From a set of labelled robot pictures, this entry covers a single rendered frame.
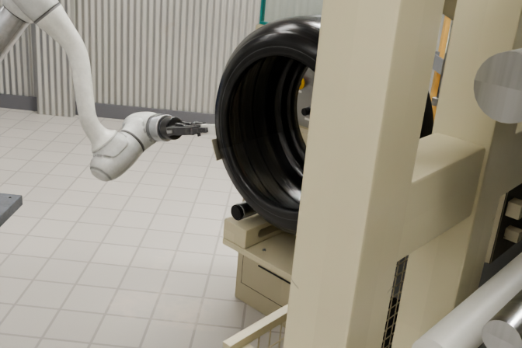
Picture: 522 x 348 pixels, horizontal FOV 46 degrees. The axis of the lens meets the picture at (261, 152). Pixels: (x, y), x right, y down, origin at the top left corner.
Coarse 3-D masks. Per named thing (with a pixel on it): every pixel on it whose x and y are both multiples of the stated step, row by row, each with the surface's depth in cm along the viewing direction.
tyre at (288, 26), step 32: (256, 32) 152; (288, 32) 143; (256, 64) 171; (288, 64) 178; (224, 96) 160; (256, 96) 179; (288, 96) 181; (224, 128) 162; (256, 128) 181; (288, 128) 183; (224, 160) 166; (256, 160) 178; (288, 160) 184; (256, 192) 161; (288, 192) 177; (288, 224) 155
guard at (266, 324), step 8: (392, 288) 144; (400, 288) 148; (392, 296) 146; (280, 312) 110; (264, 320) 107; (272, 320) 108; (280, 320) 109; (248, 328) 105; (256, 328) 105; (264, 328) 106; (272, 328) 108; (280, 328) 112; (392, 328) 152; (232, 336) 103; (240, 336) 103; (248, 336) 103; (256, 336) 105; (280, 336) 113; (224, 344) 101; (232, 344) 101; (240, 344) 102; (272, 344) 111; (384, 344) 151
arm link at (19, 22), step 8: (8, 0) 198; (0, 8) 201; (8, 8) 198; (16, 8) 198; (0, 16) 200; (8, 16) 199; (16, 16) 200; (24, 16) 200; (0, 24) 200; (8, 24) 200; (16, 24) 201; (24, 24) 203; (0, 32) 201; (8, 32) 201; (16, 32) 203; (0, 40) 202; (8, 40) 203; (16, 40) 207; (0, 48) 203; (8, 48) 205; (0, 56) 205
